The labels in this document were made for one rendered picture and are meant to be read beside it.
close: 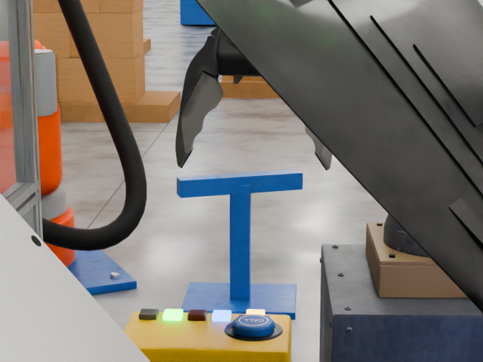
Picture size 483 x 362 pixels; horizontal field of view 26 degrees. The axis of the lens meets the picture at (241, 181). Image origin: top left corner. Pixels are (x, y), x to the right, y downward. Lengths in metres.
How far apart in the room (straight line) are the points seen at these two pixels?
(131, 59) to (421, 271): 7.31
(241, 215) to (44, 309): 3.57
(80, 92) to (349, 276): 7.32
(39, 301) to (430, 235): 0.20
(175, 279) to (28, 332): 4.05
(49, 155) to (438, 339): 3.30
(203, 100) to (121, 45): 7.60
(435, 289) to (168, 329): 0.43
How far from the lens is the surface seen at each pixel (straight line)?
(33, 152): 1.95
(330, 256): 1.48
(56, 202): 4.53
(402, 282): 1.32
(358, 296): 1.32
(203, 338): 0.99
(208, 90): 0.95
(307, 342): 3.88
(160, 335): 1.00
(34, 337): 0.53
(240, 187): 4.08
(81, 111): 8.56
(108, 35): 8.55
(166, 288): 4.45
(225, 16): 0.51
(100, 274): 4.55
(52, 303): 0.57
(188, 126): 0.95
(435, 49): 0.57
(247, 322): 1.00
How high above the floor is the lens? 1.43
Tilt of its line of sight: 13 degrees down
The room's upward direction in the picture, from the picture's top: straight up
